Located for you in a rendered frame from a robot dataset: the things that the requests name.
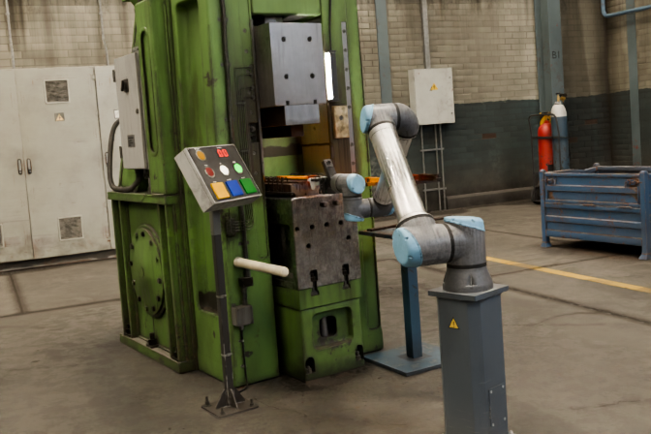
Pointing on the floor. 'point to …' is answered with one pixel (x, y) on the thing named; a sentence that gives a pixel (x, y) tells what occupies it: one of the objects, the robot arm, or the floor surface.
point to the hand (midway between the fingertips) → (314, 178)
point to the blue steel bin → (598, 205)
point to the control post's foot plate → (229, 406)
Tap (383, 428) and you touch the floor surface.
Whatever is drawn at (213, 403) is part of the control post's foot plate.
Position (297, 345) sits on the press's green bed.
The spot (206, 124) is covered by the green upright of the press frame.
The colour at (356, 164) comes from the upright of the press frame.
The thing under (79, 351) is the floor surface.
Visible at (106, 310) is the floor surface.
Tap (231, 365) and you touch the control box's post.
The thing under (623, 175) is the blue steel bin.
